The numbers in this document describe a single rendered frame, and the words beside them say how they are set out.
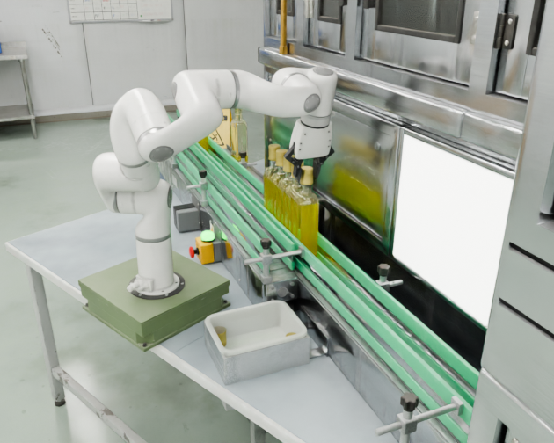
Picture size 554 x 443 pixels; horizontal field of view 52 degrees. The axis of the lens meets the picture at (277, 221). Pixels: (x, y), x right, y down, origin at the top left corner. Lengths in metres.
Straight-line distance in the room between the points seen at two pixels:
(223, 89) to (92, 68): 6.10
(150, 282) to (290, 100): 0.63
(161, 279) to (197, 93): 0.58
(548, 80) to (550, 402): 0.30
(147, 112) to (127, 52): 6.10
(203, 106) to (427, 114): 0.48
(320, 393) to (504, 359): 0.77
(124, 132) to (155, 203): 0.24
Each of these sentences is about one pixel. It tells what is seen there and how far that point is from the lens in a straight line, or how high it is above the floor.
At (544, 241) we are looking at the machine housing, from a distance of 0.57.
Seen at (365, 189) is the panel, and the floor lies 1.12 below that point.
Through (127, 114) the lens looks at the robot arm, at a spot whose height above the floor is 1.36.
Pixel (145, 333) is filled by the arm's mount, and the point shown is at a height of 0.80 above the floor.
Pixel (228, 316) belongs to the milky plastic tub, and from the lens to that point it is 1.48.
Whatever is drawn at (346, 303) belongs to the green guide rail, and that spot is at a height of 0.92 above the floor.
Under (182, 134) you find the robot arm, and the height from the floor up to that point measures 1.34.
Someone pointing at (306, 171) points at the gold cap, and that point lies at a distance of 1.51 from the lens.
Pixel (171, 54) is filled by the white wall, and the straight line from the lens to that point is 7.43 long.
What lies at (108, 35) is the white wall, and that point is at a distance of 7.28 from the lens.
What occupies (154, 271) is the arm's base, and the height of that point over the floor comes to 0.91.
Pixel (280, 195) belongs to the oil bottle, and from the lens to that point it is 1.65.
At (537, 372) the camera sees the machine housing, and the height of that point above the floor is 1.29.
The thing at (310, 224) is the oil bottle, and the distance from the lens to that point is 1.56.
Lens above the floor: 1.64
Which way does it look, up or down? 24 degrees down
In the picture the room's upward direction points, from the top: straight up
